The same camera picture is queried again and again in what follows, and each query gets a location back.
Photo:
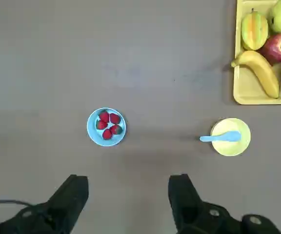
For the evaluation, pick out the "blue bowl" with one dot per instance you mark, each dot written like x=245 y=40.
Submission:
x=94 y=135

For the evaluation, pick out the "yellow bowl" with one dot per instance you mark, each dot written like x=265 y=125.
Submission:
x=230 y=146

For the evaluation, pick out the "light blue plastic spoon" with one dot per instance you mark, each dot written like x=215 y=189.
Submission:
x=228 y=136

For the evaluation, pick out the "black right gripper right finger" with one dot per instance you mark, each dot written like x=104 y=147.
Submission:
x=184 y=202

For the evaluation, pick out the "red apple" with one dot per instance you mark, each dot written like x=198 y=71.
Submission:
x=277 y=48

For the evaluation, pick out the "yellow banana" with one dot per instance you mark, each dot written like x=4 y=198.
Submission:
x=260 y=70

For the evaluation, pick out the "yellow-green starfruit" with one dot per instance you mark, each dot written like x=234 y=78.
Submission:
x=254 y=29

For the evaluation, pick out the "yellow plastic tray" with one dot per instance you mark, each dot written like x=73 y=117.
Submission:
x=247 y=90

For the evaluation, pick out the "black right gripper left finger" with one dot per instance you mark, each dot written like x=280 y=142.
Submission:
x=67 y=200

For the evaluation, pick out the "red strawberry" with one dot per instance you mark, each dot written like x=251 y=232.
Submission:
x=114 y=118
x=107 y=134
x=116 y=129
x=101 y=125
x=104 y=116

